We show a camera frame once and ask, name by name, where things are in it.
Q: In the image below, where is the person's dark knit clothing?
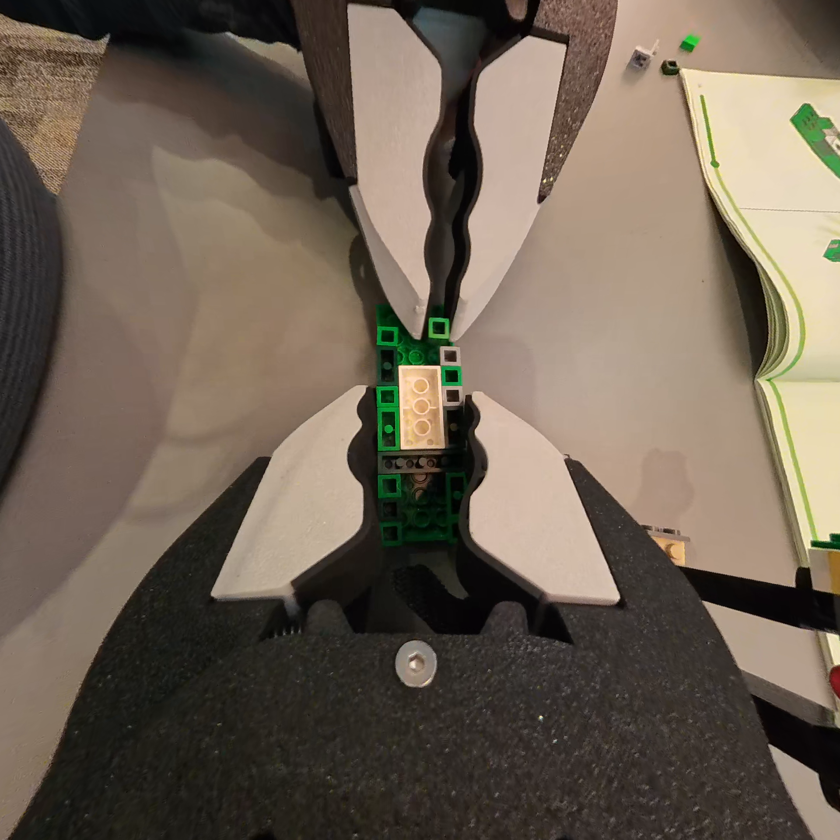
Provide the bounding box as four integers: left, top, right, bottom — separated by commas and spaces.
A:
0, 121, 64, 490

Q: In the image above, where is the pale green instruction booklet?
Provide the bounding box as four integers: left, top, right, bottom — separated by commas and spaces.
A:
679, 66, 840, 572

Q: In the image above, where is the person's left forearm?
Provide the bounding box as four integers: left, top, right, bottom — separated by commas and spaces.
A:
62, 0, 304, 50

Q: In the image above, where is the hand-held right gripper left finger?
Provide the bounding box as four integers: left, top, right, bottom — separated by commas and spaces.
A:
211, 385, 383, 601

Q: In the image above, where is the green brick plate assembly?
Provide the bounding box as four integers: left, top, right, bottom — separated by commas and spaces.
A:
374, 303, 468, 547

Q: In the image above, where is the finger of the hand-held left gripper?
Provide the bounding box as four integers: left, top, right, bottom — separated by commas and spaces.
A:
448, 31, 568, 340
345, 3, 445, 333

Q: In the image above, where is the black and green brick tower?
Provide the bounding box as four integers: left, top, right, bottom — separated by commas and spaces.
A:
644, 524, 840, 785

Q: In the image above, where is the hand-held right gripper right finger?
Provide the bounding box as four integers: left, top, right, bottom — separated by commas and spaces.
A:
458, 391, 621, 605

